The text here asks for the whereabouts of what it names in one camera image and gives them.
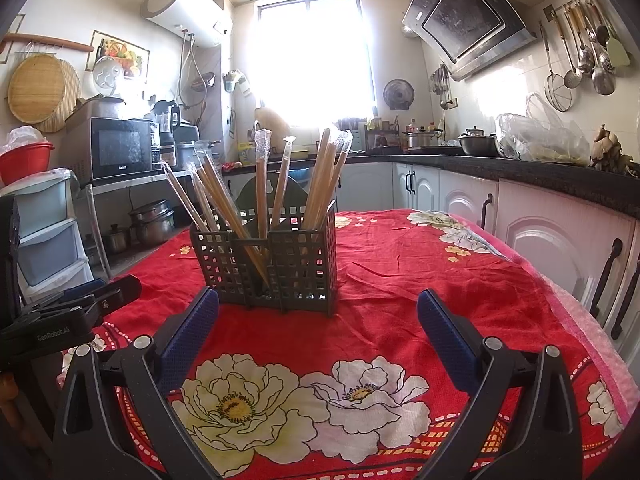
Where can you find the stack of steel pots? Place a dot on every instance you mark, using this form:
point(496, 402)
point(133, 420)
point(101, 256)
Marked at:
point(152, 225)

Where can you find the white round plastic plate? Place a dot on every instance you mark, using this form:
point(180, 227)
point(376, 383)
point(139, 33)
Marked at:
point(107, 77)

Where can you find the steel slotted ladle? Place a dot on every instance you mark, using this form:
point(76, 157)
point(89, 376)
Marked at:
point(571, 79)

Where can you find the plastic bag with yellow food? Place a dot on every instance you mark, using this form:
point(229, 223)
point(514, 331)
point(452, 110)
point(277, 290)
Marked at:
point(540, 140)

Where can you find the group of condiment bottles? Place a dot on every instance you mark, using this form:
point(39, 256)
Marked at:
point(420, 126)

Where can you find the black range hood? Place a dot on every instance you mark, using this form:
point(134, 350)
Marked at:
point(465, 20)

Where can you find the blender with dark jar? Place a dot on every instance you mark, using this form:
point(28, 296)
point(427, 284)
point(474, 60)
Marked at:
point(165, 115)

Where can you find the large steel ladle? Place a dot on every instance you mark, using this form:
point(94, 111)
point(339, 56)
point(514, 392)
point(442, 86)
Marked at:
point(602, 81)

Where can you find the hanging colander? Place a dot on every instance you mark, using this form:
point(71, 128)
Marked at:
point(202, 81)

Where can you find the fruit wall poster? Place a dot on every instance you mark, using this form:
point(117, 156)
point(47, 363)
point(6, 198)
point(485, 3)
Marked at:
point(125, 55)

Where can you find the black kitchen countertop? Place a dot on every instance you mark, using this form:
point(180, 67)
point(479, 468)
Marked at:
point(550, 180)

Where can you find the red plastic basin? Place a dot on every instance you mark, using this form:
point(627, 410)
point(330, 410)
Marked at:
point(25, 162)

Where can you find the white wall-mounted holder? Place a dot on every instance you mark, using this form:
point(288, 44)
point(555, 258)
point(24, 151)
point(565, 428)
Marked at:
point(235, 82)

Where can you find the pink quilted cloth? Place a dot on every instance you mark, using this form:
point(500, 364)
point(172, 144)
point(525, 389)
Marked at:
point(575, 320)

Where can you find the steel cooking pot with lid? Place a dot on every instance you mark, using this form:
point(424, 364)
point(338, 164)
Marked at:
point(422, 139)

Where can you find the small round wall fan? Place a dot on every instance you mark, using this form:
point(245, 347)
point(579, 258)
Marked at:
point(398, 94)

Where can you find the black microwave oven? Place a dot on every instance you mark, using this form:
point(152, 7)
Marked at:
point(120, 150)

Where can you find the large grey metal pot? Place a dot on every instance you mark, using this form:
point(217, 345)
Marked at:
point(100, 108)

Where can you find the small steel pot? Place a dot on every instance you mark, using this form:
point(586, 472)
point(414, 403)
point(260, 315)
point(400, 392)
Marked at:
point(116, 240)

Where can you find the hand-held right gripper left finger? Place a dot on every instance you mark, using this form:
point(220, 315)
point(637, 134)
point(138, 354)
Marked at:
point(192, 330)

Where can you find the clear plastic bag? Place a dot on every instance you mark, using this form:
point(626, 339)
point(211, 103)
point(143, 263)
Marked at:
point(25, 139)

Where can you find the kitchen window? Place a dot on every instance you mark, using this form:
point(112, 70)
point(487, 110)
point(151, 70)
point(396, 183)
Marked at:
point(315, 60)

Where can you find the round bamboo tray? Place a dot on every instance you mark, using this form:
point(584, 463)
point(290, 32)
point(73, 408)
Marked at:
point(72, 105)
point(35, 90)

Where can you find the black pot with lid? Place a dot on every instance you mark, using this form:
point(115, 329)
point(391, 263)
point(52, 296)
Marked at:
point(477, 144)

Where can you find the wooden rolling pin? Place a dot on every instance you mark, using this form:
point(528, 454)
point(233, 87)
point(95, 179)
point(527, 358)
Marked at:
point(50, 40)

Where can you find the pile of chopsticks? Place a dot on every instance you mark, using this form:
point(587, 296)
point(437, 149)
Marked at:
point(260, 185)

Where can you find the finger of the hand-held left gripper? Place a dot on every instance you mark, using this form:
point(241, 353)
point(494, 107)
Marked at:
point(122, 290)
point(80, 291)

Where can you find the wooden cutting board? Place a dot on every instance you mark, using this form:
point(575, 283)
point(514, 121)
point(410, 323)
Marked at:
point(272, 125)

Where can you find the small grey appliance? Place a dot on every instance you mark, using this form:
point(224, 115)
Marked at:
point(188, 133)

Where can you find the small steel ladle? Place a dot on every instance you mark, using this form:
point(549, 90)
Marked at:
point(585, 56)

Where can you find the hanging kitchen tools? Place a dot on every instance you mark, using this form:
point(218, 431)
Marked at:
point(441, 84)

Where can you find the gas stove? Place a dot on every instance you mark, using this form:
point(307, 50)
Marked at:
point(420, 150)

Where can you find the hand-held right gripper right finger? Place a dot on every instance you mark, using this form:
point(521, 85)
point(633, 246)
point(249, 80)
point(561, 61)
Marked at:
point(445, 340)

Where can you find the white electric cooker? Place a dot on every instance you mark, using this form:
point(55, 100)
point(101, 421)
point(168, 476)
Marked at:
point(184, 154)

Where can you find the white cylindrical water heater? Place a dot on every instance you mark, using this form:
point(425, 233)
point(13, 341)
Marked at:
point(185, 10)

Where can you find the red floral tablecloth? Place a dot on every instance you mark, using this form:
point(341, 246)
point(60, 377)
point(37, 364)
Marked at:
point(380, 285)

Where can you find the dark plastic utensil basket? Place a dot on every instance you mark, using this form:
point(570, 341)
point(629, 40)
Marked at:
point(300, 270)

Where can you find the plastic drawer unit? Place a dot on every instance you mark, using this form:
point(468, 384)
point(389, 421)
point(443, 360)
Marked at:
point(45, 240)

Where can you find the metal kitchen shelf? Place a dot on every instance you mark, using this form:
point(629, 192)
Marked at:
point(130, 182)

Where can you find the green plastic spatula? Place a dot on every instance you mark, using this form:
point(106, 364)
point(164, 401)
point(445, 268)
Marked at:
point(619, 51)

